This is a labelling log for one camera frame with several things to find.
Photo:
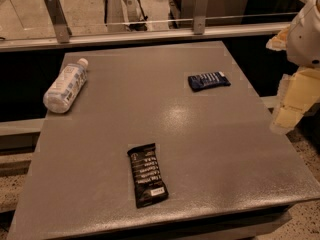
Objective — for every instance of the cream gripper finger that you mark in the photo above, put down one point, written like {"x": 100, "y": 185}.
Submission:
{"x": 296, "y": 94}
{"x": 279, "y": 41}

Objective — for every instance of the blue rxbar blueberry bar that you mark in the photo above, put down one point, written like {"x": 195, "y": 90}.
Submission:
{"x": 207, "y": 81}

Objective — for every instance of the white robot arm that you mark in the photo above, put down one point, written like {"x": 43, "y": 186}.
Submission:
{"x": 303, "y": 39}

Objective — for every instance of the black rxbar chocolate bar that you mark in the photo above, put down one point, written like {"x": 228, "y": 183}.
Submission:
{"x": 149, "y": 186}

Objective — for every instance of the clear plastic water bottle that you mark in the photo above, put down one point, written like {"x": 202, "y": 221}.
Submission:
{"x": 64, "y": 90}

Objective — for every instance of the long metal rail beam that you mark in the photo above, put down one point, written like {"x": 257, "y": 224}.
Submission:
{"x": 126, "y": 38}

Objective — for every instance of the right metal railing bracket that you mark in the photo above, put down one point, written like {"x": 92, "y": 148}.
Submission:
{"x": 199, "y": 16}

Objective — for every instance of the metal railing bracket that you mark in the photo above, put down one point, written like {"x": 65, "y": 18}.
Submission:
{"x": 59, "y": 22}
{"x": 199, "y": 16}

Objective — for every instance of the left metal railing bracket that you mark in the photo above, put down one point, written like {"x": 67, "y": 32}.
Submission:
{"x": 59, "y": 22}

